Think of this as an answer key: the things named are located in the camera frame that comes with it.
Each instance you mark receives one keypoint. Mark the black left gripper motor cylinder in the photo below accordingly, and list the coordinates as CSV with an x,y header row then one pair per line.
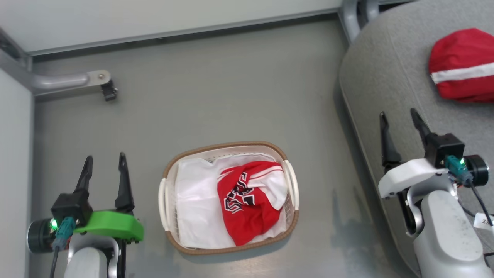
x,y
38,235

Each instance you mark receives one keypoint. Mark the black caster wheel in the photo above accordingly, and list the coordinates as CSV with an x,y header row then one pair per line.
x,y
109,92

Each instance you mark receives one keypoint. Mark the grey metal frame leg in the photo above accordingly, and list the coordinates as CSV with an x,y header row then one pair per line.
x,y
58,81

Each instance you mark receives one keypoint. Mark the white brown-rimmed laundry basket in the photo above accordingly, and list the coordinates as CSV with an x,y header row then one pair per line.
x,y
168,210

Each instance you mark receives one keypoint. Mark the red white sports jersey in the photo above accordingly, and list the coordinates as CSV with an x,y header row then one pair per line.
x,y
247,208

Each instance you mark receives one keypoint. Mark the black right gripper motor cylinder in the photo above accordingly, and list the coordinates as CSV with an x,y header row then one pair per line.
x,y
477,170

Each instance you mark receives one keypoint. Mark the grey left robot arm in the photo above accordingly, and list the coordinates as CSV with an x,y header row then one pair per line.
x,y
90,260

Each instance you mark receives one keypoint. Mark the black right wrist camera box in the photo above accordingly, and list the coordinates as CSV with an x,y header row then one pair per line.
x,y
444,148

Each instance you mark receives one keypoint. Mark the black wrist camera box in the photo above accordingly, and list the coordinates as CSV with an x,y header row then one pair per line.
x,y
71,206
444,148

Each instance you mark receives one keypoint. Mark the grey fabric sofa seat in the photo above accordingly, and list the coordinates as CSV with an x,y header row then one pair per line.
x,y
386,69

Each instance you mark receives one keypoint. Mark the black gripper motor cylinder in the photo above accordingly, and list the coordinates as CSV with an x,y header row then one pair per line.
x,y
38,235
477,170

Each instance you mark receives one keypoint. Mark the red garment with white stripe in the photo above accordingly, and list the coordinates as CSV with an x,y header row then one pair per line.
x,y
463,54

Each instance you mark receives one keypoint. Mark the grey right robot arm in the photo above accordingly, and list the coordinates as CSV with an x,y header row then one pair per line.
x,y
447,235

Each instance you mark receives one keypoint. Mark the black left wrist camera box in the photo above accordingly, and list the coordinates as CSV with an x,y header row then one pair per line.
x,y
71,206

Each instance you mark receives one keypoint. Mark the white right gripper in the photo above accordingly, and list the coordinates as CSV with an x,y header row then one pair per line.
x,y
409,173

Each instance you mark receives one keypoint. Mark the grey metal sofa frame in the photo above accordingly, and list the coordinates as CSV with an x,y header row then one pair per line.
x,y
353,19

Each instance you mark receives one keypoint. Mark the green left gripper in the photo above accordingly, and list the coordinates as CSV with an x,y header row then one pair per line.
x,y
112,224

